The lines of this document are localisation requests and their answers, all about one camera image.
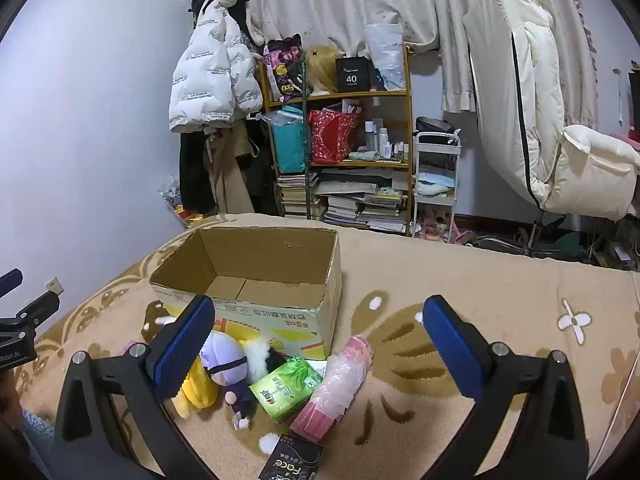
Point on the row of white cosmetic bottles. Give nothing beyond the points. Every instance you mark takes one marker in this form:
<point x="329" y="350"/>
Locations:
<point x="382" y="140"/>

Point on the black tissue pack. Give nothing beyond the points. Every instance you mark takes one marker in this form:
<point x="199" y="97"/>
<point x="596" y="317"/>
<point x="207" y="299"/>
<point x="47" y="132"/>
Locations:
<point x="292" y="462"/>

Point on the white plastic bag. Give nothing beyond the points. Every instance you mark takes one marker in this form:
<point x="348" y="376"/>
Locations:
<point x="387" y="55"/>

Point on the pink tissue pack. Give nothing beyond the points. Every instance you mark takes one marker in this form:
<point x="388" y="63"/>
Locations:
<point x="335" y="385"/>

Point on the wooden shelf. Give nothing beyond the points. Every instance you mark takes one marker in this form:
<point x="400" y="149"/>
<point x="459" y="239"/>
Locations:
<point x="325" y="96"/>

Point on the person's left forearm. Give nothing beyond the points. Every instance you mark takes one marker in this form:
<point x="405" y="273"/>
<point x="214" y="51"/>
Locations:
<point x="30" y="430"/>

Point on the pink slippers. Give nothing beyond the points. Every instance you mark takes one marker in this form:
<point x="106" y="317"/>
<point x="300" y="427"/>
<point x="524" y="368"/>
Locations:
<point x="465" y="236"/>

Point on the red gift bag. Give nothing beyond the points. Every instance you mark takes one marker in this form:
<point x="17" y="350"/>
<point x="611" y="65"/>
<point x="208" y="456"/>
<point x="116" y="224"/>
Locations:
<point x="330" y="135"/>

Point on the stack of books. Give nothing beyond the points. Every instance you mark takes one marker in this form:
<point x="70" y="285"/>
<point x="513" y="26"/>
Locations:
<point x="297" y="195"/>

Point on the beige printed blanket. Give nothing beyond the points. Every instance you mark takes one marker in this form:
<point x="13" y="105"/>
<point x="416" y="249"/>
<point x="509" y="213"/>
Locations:
<point x="450" y="270"/>

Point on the white trolley cart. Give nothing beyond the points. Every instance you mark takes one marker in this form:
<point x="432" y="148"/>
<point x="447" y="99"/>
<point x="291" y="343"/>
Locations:
<point x="437" y="147"/>

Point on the black coat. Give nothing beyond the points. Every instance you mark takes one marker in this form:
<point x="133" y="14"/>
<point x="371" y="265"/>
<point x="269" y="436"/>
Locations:
<point x="192" y="170"/>

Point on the wall socket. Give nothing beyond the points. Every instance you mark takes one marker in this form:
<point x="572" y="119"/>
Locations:
<point x="55" y="287"/>

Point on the blonde wig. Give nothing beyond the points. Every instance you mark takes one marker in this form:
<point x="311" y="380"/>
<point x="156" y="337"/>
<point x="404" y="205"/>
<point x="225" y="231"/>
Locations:
<point x="322" y="67"/>

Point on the yellow red bag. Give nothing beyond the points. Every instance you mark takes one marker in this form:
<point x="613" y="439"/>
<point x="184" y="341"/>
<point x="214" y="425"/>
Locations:
<point x="187" y="216"/>

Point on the white puffer jacket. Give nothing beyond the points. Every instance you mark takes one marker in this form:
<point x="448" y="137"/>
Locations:
<point x="210" y="60"/>

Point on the cardboard box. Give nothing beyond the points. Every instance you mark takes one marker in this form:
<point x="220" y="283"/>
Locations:
<point x="280" y="320"/>

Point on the pile of books and papers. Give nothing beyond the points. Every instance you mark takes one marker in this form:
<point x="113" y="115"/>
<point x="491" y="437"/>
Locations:
<point x="365" y="205"/>

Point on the black box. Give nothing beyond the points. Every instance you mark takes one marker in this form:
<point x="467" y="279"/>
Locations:
<point x="352" y="75"/>

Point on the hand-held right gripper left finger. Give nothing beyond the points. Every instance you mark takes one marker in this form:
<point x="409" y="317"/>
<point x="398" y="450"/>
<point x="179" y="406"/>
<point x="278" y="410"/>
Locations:
<point x="182" y="345"/>

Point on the beige curtain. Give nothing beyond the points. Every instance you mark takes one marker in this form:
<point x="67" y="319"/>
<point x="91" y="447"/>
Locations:
<point x="325" y="0"/>

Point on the green tissue pack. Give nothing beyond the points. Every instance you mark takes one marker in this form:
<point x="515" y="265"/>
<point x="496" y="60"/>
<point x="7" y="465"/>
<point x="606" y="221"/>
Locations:
<point x="285" y="385"/>

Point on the black bag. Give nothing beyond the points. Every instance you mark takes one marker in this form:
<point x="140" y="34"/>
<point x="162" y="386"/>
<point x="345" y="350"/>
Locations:
<point x="432" y="125"/>

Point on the purple-haired plush doll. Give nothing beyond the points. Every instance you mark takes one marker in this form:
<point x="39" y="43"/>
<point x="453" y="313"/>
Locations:
<point x="225" y="360"/>

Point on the colourful printed bag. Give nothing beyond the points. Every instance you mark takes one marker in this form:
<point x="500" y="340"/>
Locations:
<point x="282" y="67"/>

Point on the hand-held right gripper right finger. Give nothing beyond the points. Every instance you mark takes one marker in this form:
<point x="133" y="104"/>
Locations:
<point x="452" y="345"/>

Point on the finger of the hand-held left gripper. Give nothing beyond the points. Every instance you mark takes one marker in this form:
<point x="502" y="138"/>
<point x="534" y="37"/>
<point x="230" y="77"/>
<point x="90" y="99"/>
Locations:
<point x="9" y="284"/>
<point x="35" y="307"/>

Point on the green pole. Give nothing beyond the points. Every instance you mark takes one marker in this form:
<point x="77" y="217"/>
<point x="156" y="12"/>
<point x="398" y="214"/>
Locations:
<point x="305" y="135"/>

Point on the cream puffer coat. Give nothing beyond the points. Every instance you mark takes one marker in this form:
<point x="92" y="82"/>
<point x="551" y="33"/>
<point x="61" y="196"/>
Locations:
<point x="530" y="110"/>

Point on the teal paper bag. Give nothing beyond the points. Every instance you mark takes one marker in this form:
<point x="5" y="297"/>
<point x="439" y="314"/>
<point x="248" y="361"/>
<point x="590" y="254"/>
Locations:
<point x="287" y="142"/>

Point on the yellow plush toy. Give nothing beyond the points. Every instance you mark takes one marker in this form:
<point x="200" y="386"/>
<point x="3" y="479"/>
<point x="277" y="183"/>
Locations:
<point x="197" y="390"/>

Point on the brown coat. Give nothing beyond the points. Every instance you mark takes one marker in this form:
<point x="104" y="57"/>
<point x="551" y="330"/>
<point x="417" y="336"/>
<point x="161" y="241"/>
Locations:
<point x="230" y="170"/>

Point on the white black fluffy plush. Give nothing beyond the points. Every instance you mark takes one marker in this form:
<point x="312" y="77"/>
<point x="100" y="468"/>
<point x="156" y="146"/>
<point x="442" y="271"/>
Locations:
<point x="257" y="355"/>

